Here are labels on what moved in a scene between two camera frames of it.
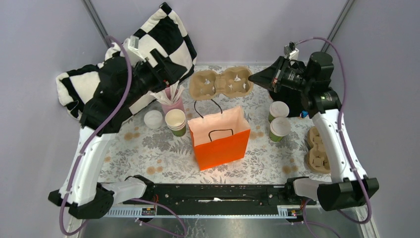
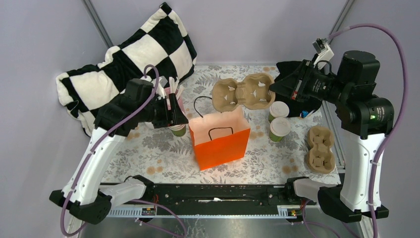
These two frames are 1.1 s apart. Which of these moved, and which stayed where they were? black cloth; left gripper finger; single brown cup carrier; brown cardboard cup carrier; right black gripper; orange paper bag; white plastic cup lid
Moved: left gripper finger; single brown cup carrier; right black gripper
Stayed: black cloth; white plastic cup lid; brown cardboard cup carrier; orange paper bag
